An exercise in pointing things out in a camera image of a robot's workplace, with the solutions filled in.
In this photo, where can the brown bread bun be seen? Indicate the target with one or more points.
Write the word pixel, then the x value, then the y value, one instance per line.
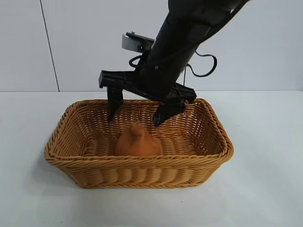
pixel 137 144

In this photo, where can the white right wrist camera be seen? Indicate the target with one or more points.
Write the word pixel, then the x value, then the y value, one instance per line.
pixel 129 43

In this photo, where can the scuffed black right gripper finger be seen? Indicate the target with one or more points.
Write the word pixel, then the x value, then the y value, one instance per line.
pixel 169 110

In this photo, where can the brown woven wicker basket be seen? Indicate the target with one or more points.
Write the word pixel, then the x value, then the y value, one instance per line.
pixel 142 170

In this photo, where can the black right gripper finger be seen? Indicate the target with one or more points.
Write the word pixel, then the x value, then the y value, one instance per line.
pixel 116 98

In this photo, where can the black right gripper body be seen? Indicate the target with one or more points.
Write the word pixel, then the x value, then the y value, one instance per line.
pixel 156 80

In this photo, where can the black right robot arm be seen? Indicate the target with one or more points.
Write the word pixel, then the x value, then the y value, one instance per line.
pixel 184 35

